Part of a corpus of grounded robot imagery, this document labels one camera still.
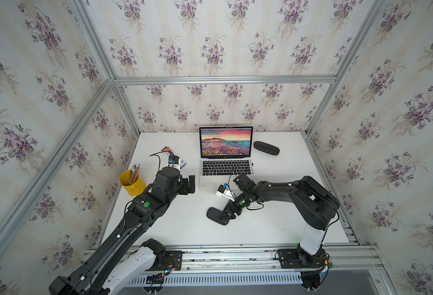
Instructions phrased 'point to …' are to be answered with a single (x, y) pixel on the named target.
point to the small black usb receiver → (252, 164)
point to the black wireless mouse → (213, 214)
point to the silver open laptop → (225, 152)
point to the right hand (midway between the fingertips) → (225, 215)
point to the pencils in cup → (135, 173)
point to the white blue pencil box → (169, 152)
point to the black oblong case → (267, 147)
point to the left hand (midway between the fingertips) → (187, 177)
